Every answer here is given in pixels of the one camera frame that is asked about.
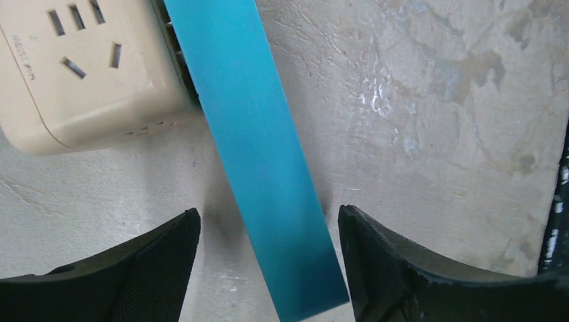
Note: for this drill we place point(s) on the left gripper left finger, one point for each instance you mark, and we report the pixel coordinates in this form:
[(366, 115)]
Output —
[(143, 279)]

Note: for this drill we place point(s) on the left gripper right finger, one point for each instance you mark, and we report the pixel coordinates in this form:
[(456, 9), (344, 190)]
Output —
[(392, 278)]

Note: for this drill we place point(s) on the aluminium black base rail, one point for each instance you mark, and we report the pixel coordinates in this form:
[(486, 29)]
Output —
[(554, 249)]

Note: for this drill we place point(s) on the tan cube plug adapter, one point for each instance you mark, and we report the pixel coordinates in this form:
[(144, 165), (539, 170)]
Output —
[(86, 75)]

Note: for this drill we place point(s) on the teal power strip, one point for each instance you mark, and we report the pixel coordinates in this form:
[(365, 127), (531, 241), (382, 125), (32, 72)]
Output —
[(234, 74)]

